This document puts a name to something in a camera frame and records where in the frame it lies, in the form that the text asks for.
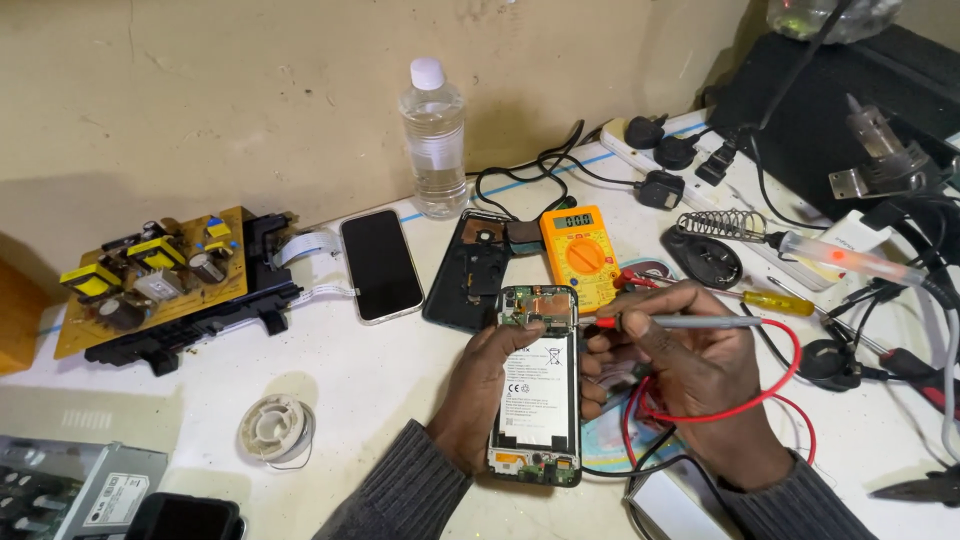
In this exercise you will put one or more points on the person's right hand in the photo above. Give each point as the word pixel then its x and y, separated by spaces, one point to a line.
pixel 712 375

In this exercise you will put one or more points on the person's left hand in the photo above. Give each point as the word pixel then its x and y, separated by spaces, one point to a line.
pixel 465 405

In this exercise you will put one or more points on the red multimeter probe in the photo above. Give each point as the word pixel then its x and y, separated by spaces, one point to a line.
pixel 705 322

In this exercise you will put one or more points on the smartphone with white battery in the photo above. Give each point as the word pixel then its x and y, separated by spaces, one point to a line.
pixel 540 390

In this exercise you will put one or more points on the black round plug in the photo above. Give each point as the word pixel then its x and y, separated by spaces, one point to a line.
pixel 825 366

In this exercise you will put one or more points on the soldering iron stand with spring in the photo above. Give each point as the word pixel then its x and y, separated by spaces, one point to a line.
pixel 705 255

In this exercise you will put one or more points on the light blue round mat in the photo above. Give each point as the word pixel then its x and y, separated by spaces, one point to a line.
pixel 607 442

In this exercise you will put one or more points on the black phone back cover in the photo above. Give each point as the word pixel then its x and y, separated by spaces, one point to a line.
pixel 472 270

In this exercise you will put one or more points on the white box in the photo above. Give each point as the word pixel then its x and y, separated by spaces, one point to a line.
pixel 675 510

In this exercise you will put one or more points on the smartphone with black screen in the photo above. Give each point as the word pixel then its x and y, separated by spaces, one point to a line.
pixel 381 266

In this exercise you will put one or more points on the yellow digital multimeter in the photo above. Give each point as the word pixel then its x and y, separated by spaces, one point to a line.
pixel 581 255

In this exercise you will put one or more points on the white power strip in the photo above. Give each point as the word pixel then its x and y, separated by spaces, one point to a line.
pixel 701 196

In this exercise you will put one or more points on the white charger adapter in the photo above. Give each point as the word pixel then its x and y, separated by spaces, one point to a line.
pixel 855 231

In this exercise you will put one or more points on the black angled power plug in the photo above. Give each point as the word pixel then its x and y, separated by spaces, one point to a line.
pixel 716 163

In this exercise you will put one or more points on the black pliers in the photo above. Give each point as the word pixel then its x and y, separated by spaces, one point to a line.
pixel 922 489

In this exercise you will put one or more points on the black plastic chassis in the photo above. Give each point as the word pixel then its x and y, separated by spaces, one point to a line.
pixel 225 315

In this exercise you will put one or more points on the clear plastic bottle white cap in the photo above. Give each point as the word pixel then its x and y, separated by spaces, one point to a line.
pixel 433 142

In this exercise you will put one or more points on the hot air gun nozzle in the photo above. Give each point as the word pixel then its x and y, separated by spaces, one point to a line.
pixel 885 157

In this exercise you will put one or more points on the black phone case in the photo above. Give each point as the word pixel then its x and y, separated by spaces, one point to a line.
pixel 184 519

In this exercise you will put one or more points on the brown circuit board yellow transformers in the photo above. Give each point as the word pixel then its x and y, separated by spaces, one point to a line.
pixel 150 281

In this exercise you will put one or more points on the clear plastic container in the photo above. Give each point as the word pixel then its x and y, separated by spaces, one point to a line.
pixel 832 19

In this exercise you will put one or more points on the silver metal drive case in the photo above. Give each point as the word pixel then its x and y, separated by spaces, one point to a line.
pixel 82 491

